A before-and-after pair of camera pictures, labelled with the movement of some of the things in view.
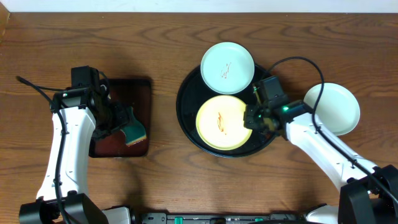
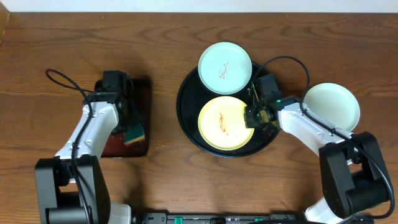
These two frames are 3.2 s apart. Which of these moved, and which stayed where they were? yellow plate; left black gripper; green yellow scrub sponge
Moved: left black gripper
Stayed: green yellow scrub sponge; yellow plate
